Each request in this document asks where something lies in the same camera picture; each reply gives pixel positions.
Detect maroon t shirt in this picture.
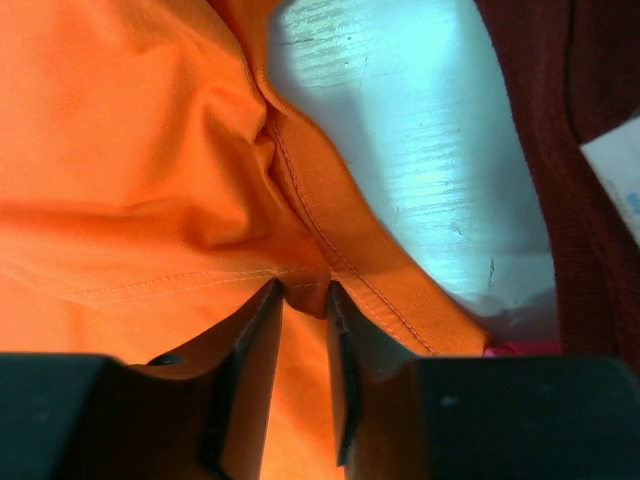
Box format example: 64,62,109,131
477,1,639,367

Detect pink magenta t shirt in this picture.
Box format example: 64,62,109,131
483,342,561,358

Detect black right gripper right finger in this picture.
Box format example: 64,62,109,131
327,281,425,479

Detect orange t shirt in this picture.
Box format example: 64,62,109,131
1,1,488,479

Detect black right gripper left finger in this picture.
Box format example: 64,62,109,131
129,280,283,479

